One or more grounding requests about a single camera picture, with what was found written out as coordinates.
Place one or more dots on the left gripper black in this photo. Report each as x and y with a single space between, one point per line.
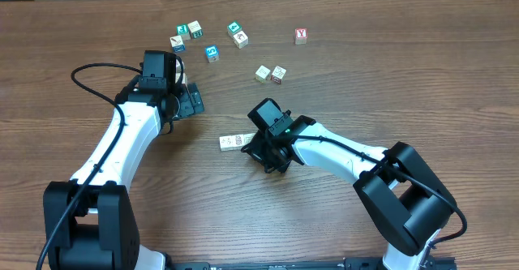
190 98

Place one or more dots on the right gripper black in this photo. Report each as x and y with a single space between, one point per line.
257 150

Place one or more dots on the pineapple picture wooden block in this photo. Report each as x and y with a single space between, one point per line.
238 141

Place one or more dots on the wooden block red bottom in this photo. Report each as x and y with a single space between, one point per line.
227 143

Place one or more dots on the red letter Y block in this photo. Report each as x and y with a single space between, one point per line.
300 36

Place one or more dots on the wooden block blue bottom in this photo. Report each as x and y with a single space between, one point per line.
247 138

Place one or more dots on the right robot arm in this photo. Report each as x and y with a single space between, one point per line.
406 201

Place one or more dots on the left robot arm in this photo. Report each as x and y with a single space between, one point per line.
89 220

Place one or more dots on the wooden block blue side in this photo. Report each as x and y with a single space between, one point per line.
177 44

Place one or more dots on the green letter block left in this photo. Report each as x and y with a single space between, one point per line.
183 32

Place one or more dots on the blue number five block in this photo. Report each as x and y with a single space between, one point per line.
212 53

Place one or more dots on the wooden block green side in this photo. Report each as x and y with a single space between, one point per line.
195 29

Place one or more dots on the wooden block red edge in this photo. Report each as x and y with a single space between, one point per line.
278 74

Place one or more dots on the wooden block yellow side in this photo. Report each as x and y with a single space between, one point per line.
262 74

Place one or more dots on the plain wooden picture block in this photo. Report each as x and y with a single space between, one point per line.
241 39

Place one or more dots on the green number four block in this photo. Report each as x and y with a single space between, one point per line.
234 28

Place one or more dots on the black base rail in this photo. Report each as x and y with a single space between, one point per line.
365 263

